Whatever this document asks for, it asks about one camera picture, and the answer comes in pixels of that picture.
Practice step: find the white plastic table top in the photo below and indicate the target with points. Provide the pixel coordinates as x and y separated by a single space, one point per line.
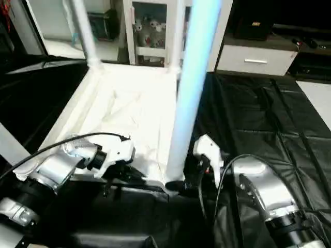
129 108

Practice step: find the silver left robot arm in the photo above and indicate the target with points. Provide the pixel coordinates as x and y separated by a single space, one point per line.
57 168

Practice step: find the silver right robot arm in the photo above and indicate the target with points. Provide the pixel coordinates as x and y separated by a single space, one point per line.
264 188

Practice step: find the black mat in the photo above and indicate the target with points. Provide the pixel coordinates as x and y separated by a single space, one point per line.
258 119

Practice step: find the white drawer unit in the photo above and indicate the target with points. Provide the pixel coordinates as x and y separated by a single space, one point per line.
256 61

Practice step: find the white glass door cabinet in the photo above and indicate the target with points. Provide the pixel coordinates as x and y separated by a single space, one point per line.
128 31

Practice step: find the clear plastic storage box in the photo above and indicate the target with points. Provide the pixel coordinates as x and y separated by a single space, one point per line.
103 26

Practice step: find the black speaker box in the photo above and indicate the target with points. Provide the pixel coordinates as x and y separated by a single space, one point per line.
253 26

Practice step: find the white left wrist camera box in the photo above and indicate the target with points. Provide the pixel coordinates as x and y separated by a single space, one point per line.
119 152

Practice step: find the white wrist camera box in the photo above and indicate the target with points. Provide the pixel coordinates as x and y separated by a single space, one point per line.
209 147
119 152

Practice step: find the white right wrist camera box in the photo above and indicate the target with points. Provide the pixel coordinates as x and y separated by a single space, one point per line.
209 147

